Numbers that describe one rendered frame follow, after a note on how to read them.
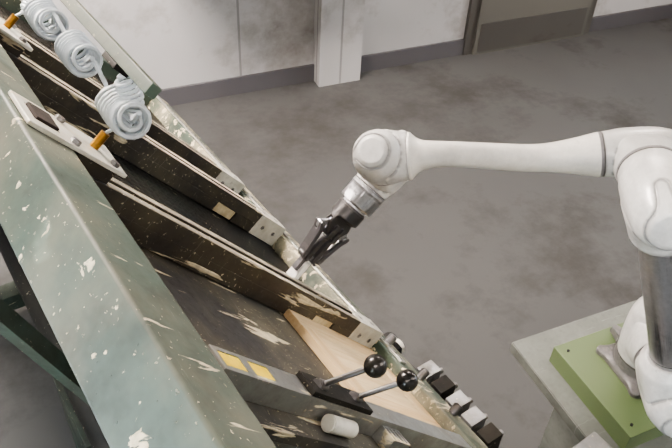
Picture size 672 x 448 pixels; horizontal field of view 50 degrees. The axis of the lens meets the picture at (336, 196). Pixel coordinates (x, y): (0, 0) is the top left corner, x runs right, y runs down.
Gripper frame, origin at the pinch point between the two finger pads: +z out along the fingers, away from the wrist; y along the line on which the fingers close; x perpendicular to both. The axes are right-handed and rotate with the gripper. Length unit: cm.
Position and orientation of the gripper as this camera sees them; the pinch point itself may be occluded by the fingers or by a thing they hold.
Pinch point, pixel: (296, 270)
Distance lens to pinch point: 170.9
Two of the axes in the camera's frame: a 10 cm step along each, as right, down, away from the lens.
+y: -5.0, -3.9, -7.7
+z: -6.6, 7.5, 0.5
